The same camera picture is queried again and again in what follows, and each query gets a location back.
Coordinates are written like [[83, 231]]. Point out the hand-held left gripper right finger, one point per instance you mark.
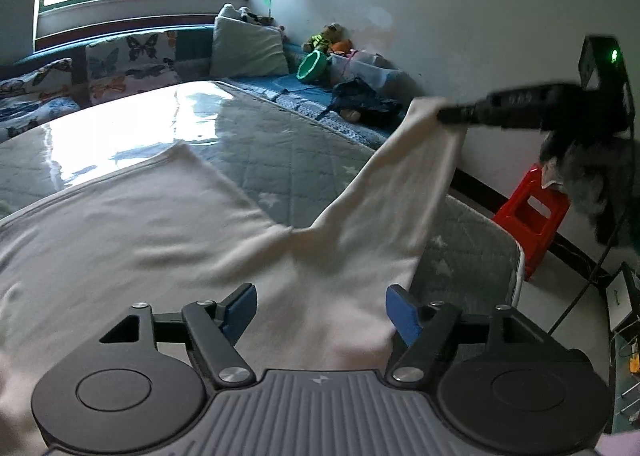
[[402, 315]]

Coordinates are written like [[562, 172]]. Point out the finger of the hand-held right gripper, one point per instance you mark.
[[500, 109]]

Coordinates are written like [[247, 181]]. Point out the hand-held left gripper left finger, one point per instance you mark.
[[240, 310]]

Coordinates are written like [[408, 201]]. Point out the cream knit garment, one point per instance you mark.
[[175, 236]]

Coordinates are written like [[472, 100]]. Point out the dark clothes pile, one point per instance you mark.
[[367, 101]]

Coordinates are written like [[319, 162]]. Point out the red plastic stool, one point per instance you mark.
[[525, 228]]

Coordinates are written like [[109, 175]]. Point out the clear plastic storage box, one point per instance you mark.
[[367, 70]]

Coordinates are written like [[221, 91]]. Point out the grey quilted star table cover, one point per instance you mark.
[[280, 156]]

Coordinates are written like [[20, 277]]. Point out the brown plush toy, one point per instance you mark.
[[325, 36]]

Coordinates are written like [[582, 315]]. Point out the green plastic basin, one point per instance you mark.
[[312, 67]]

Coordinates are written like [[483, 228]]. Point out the white box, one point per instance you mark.
[[622, 293]]

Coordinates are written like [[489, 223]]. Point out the blue corner sofa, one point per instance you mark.
[[260, 85]]

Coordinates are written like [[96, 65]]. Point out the grey pillow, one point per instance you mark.
[[247, 49]]

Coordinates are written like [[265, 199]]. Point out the large butterfly print cushion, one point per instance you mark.
[[130, 66]]

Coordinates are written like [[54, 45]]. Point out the white soft toy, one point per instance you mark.
[[235, 12]]

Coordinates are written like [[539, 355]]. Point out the small butterfly print cushion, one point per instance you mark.
[[35, 96]]

